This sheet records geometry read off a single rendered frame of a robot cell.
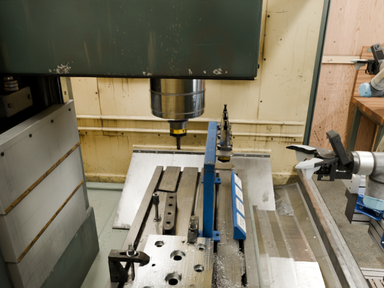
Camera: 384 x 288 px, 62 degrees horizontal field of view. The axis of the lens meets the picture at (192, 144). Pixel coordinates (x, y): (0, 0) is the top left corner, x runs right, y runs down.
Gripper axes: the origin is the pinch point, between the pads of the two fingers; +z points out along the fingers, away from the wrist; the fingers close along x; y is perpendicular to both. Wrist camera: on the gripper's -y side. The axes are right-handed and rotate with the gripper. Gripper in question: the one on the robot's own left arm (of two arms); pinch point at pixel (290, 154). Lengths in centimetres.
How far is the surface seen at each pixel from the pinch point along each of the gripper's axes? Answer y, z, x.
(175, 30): -38, 33, -20
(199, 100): -20.1, 28.1, -11.5
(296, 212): 64, -23, 62
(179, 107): -18.9, 33.1, -14.9
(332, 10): -41, -83, 252
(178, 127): -11.5, 34.4, -9.5
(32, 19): -40, 66, -20
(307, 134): 28, -31, 93
